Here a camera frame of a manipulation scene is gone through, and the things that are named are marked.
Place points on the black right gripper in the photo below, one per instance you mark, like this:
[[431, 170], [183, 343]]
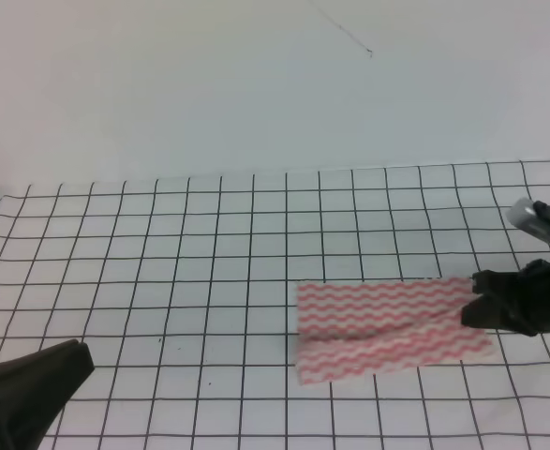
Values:
[[531, 289]]

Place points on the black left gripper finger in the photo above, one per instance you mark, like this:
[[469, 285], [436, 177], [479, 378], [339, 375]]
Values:
[[36, 387]]

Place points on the pink wavy striped towel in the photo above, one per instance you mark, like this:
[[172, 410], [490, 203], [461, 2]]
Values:
[[350, 330]]

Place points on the white black-grid tablecloth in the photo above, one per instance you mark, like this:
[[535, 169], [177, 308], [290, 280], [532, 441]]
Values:
[[183, 290]]

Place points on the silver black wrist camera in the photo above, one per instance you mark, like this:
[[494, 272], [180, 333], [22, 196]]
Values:
[[532, 218]]

